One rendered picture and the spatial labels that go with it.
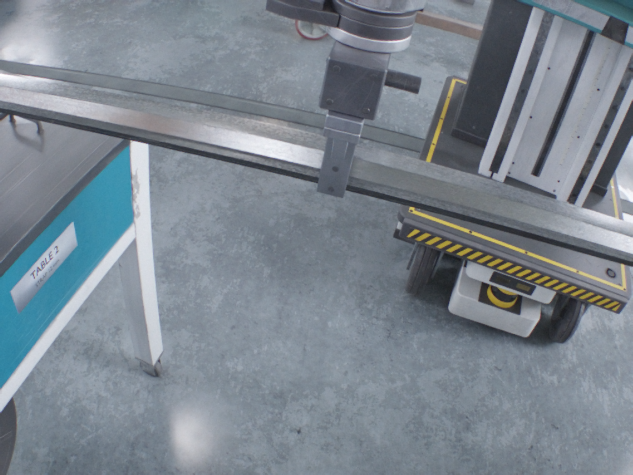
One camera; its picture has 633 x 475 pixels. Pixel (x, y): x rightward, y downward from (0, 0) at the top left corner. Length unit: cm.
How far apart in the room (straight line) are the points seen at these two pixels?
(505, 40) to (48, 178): 128
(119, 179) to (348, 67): 54
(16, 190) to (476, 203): 60
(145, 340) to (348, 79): 94
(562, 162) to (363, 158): 120
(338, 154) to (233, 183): 145
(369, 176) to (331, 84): 14
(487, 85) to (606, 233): 115
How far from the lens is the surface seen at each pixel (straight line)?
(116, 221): 96
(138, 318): 124
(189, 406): 141
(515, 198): 60
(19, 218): 78
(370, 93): 47
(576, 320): 170
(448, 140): 180
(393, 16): 48
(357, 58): 47
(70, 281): 90
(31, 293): 82
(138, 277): 113
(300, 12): 49
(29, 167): 87
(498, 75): 172
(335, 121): 48
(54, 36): 313
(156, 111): 62
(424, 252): 161
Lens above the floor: 124
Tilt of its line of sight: 42 degrees down
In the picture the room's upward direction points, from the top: 13 degrees clockwise
